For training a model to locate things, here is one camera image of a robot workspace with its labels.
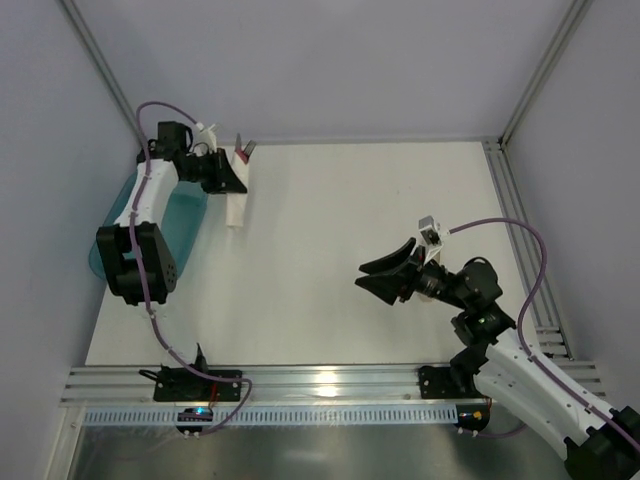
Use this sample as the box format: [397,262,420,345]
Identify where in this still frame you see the iridescent pink spoon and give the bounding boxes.
[236,150,249,164]

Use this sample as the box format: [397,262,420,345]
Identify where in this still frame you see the black fork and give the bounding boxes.
[243,140,256,157]

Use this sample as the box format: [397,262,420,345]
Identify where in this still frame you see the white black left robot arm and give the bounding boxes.
[93,121,255,305]

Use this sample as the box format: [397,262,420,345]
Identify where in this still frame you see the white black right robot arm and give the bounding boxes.
[355,239,639,479]

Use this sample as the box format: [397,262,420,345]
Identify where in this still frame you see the beige oval cutlery tray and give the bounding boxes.
[418,257,442,302]

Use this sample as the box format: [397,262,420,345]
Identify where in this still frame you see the right black controller board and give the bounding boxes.
[454,404,491,434]

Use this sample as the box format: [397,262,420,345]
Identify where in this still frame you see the black controller board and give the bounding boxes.
[176,407,213,437]
[454,404,491,434]

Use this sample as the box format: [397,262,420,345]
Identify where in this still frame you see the left black controller board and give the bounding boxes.
[176,407,213,437]

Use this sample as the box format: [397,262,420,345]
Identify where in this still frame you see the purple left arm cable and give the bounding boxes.
[127,101,253,438]

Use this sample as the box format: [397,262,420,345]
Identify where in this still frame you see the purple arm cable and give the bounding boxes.
[447,217,640,451]
[127,101,253,438]

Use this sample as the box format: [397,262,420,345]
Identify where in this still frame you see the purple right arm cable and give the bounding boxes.
[447,217,640,451]

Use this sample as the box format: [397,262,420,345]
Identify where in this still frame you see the aluminium right side rail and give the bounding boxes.
[482,139,574,361]

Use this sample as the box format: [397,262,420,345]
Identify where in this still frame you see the aluminium rail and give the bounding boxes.
[482,139,574,361]
[58,358,608,410]

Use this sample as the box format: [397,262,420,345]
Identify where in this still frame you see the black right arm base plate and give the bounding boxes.
[417,365,482,400]

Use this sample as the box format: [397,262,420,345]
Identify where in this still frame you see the aluminium front rail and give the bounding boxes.
[58,358,608,410]

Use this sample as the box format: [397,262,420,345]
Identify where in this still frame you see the aluminium left corner post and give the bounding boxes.
[55,0,142,145]

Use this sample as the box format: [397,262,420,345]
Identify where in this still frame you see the aluminium corner post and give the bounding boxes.
[499,0,593,149]
[55,0,142,145]

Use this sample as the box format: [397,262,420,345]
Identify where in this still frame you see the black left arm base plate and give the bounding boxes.
[139,366,243,403]

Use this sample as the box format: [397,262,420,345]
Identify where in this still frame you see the white slotted cable duct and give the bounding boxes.
[83,403,457,427]

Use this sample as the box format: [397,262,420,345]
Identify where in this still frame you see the aluminium right corner post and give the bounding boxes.
[499,0,593,149]

